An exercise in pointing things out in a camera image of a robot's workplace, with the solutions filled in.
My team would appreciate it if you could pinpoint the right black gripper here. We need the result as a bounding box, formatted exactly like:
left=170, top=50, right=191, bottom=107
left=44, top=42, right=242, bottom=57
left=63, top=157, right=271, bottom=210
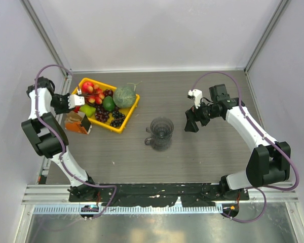
left=185, top=98, right=221, bottom=132

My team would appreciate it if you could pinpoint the clear glass coffee server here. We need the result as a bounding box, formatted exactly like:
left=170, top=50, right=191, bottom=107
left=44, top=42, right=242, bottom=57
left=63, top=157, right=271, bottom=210
left=144, top=136, right=172, bottom=151

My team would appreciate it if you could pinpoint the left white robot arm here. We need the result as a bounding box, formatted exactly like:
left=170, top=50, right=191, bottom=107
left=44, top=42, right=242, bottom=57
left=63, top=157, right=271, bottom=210
left=21, top=76, right=98, bottom=201

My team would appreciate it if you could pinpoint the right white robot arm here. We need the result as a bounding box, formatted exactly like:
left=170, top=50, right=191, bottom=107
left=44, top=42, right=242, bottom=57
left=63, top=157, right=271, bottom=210
left=184, top=84, right=291, bottom=199

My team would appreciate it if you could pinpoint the orange coffee filter box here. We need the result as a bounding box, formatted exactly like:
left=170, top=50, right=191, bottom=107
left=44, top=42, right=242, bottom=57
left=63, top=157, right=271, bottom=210
left=64, top=111, right=92, bottom=135

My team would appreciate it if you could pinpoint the red apple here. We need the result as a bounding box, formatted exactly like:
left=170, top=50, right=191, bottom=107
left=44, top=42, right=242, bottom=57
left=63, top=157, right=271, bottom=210
left=81, top=82, right=94, bottom=94
left=73, top=106, right=80, bottom=113

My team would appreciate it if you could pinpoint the green pear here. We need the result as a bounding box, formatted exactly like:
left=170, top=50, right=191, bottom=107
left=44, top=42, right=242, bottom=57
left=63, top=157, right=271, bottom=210
left=79, top=104, right=96, bottom=118

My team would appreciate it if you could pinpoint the red cherry bunch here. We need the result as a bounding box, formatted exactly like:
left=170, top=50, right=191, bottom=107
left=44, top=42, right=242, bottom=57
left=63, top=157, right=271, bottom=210
left=83, top=84, right=105, bottom=105

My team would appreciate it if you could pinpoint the dark red grape bunch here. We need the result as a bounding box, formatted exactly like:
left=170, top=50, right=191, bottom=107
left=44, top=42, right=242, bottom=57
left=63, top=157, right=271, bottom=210
left=95, top=89, right=113, bottom=123

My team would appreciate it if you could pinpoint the yellow plastic fruit tray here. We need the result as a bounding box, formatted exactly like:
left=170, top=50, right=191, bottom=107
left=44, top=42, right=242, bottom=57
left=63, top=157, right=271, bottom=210
left=64, top=78, right=140, bottom=134

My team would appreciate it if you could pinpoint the black grape bunch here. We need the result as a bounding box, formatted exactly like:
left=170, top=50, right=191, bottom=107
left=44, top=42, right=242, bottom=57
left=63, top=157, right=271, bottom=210
left=110, top=106, right=126, bottom=128

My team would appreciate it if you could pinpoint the green netted melon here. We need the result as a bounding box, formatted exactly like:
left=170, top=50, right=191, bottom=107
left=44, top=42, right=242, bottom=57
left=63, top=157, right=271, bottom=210
left=113, top=81, right=142, bottom=108

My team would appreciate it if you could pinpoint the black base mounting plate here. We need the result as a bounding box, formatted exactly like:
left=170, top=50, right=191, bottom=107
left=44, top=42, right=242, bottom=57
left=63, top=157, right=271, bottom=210
left=67, top=183, right=249, bottom=208

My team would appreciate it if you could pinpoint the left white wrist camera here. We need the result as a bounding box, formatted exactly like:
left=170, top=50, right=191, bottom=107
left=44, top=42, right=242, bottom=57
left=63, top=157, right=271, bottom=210
left=67, top=88, right=85, bottom=109

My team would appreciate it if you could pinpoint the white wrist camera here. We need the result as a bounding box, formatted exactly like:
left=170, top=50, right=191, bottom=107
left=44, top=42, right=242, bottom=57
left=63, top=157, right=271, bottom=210
left=67, top=88, right=85, bottom=109
left=187, top=89, right=203, bottom=109

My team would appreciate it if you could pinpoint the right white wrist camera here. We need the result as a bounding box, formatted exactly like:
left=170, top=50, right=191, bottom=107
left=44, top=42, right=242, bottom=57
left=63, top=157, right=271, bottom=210
left=187, top=89, right=203, bottom=109

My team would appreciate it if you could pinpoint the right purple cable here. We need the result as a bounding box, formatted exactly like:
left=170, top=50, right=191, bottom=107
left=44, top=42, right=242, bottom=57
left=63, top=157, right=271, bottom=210
left=191, top=71, right=300, bottom=224

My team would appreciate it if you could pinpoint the aluminium frame rail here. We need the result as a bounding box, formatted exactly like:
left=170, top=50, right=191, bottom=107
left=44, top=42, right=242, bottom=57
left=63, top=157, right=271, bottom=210
left=22, top=184, right=299, bottom=205

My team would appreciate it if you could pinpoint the white slotted cable duct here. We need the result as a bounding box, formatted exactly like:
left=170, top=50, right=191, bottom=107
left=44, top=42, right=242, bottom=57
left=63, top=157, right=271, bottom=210
left=33, top=204, right=222, bottom=215

